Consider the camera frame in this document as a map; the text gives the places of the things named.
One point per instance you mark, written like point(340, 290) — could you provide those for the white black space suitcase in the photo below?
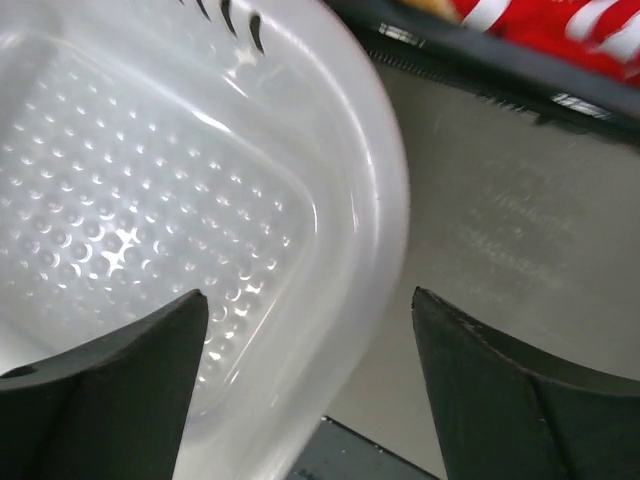
point(510, 76)

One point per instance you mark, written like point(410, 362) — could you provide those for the green drawer box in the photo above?
point(337, 452)

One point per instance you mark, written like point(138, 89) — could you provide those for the white plastic basket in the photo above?
point(246, 149)

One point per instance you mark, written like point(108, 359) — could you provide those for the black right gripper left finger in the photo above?
point(111, 408)

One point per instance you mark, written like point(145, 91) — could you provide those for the red printed t-shirt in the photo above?
point(601, 37)

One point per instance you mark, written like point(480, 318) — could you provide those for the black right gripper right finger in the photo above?
point(504, 409)

